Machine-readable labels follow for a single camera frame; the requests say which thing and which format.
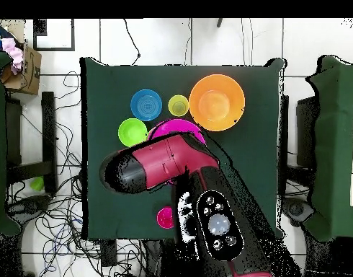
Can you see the large pink plastic bowl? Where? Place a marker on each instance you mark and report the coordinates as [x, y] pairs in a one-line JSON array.
[[176, 127]]

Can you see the yellow plastic cup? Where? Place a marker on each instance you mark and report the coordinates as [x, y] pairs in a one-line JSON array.
[[178, 105]]

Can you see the small green plastic bowl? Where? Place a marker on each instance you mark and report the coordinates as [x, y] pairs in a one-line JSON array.
[[132, 131]]

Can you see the orange plastic bowl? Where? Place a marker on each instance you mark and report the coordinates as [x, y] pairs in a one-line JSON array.
[[216, 103]]

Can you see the crimson pink plastic cup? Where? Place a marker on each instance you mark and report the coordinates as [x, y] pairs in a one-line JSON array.
[[165, 217]]

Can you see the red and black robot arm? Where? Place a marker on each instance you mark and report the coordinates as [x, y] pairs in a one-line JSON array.
[[170, 157]]

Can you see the blue plastic bowl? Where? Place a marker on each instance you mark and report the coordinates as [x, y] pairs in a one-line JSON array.
[[146, 105]]

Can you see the dark green table cloth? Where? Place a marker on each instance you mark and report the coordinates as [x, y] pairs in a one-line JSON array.
[[113, 86]]

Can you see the black power strip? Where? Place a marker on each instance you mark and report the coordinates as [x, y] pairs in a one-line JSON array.
[[108, 254]]

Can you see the black metal stand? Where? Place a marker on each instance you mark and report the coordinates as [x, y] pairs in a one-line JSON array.
[[48, 129]]

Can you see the black box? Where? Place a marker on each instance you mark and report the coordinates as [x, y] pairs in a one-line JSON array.
[[306, 129]]

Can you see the grey black base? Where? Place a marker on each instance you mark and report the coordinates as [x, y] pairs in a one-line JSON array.
[[296, 209]]

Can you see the green cup on floor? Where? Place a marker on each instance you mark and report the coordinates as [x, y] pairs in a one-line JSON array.
[[37, 183]]

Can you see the black base with knob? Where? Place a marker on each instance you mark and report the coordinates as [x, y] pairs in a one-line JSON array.
[[29, 206]]

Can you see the brown cardboard box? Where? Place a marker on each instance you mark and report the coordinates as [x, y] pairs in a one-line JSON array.
[[32, 75]]

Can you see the pink cloth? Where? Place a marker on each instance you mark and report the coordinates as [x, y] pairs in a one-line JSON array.
[[13, 52]]

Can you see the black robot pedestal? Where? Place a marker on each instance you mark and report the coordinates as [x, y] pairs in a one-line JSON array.
[[160, 259]]

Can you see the black square frame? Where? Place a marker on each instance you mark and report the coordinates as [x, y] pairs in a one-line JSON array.
[[39, 28]]

